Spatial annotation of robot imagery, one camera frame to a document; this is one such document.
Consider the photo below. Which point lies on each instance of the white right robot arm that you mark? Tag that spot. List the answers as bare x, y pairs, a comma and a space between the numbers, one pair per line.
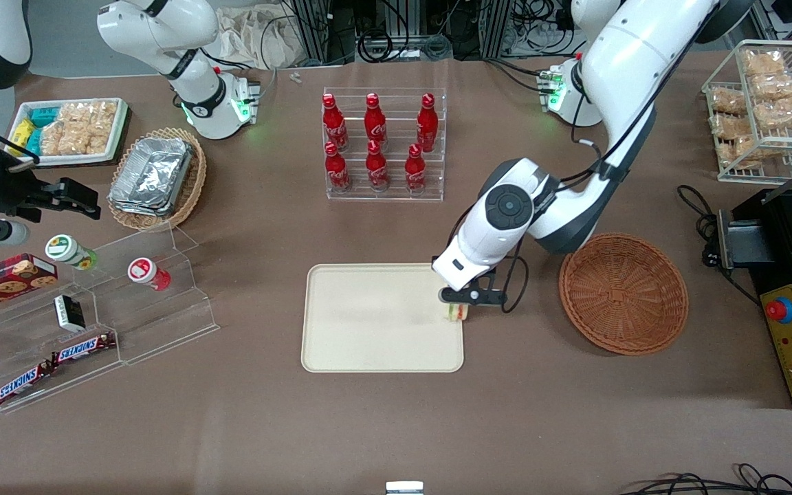
198, 103

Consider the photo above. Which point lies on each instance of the green lidded drink bottle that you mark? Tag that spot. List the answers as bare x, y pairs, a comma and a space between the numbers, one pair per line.
69, 251

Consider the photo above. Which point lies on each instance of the light oval wicker basket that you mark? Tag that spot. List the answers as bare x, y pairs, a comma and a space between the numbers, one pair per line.
193, 179

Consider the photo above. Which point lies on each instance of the Snickers chocolate bar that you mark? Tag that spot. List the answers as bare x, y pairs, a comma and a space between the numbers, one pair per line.
83, 348
21, 383

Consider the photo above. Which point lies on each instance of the clear acrylic stepped shelf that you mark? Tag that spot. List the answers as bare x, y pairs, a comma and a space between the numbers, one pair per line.
162, 323

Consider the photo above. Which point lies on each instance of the red cookie box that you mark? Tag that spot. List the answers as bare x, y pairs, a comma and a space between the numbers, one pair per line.
4, 280

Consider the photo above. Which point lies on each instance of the clear acrylic bottle rack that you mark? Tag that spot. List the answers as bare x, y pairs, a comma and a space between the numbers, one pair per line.
386, 189

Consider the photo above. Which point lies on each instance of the red emergency stop button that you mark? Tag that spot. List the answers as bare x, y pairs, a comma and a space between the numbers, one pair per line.
779, 310

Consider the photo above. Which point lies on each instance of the white cloth bag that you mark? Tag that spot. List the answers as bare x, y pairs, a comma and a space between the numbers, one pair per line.
258, 38

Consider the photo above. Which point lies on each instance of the black sealing machine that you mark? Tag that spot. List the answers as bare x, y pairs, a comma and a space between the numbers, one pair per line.
788, 240

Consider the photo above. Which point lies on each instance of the yellow snack pack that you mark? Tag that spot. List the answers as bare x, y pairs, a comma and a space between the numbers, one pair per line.
22, 128

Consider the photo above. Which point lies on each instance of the small clear clip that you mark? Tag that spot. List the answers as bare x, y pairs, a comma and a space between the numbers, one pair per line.
294, 77

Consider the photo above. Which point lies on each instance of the brown round wicker basket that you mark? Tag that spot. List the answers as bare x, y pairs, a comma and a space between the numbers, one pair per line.
623, 295

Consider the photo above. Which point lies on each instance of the clear rice cracker bag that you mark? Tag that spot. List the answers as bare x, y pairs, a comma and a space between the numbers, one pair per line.
102, 124
59, 134

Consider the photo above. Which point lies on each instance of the cream plastic tray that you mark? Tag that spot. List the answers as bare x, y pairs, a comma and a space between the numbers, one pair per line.
375, 317

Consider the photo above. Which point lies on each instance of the small black box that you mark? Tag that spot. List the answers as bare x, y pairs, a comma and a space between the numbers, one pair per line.
69, 313

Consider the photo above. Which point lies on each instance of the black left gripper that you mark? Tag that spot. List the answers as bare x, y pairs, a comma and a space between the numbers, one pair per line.
434, 258

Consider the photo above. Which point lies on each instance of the triangular sandwich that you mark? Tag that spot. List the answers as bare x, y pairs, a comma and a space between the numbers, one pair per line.
458, 313

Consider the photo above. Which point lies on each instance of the teal snack pack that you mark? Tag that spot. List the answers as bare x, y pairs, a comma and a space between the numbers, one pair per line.
34, 142
43, 115

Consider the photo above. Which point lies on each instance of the white rectangular snack tray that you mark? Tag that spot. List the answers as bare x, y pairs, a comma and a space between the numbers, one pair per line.
66, 159

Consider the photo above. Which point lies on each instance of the red lidded drink bottle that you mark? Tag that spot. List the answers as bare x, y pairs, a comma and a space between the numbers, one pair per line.
148, 273

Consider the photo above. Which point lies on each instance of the bagged fried snack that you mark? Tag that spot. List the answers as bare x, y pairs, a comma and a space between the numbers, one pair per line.
740, 152
726, 100
784, 113
775, 86
764, 63
731, 125

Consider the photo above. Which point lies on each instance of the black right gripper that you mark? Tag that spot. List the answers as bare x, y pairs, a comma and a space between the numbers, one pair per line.
9, 192

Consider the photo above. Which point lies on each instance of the stacked aluminium foil containers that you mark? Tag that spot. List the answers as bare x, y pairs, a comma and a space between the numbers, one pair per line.
152, 175

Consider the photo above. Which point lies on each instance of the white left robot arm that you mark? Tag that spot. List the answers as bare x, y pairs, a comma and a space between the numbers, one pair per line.
616, 103

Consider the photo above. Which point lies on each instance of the red cola bottle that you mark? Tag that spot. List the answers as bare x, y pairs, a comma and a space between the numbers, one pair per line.
414, 172
377, 168
333, 125
427, 125
336, 170
375, 124

